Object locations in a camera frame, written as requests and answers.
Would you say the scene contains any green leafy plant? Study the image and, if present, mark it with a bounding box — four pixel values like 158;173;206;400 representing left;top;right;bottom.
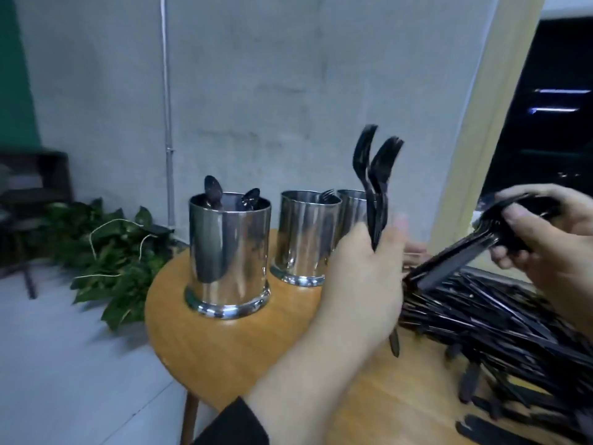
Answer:
32;199;187;332

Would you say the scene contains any wooden table leg frame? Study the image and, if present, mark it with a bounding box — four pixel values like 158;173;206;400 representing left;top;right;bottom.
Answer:
179;392;201;445

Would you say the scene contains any thin white cable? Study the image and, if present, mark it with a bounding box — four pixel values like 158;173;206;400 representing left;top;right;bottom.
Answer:
74;218;159;297

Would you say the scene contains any pile of black plastic cutlery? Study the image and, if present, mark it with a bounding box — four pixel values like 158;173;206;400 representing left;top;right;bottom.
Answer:
398;264;593;445

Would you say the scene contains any person's left forearm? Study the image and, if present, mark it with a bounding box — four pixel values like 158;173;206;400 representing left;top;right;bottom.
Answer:
190;320;372;445

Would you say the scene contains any person's left hand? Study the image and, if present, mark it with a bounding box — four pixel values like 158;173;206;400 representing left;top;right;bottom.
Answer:
319;213;429;358

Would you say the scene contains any dark wooden shelf unit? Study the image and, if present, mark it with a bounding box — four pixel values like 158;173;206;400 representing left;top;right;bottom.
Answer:
0;148;74;300

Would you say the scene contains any person's right hand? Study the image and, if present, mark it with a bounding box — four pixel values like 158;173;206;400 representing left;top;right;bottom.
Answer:
489;183;593;330

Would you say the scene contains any grey metal pipe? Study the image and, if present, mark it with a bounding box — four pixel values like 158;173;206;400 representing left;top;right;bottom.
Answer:
159;0;177;232

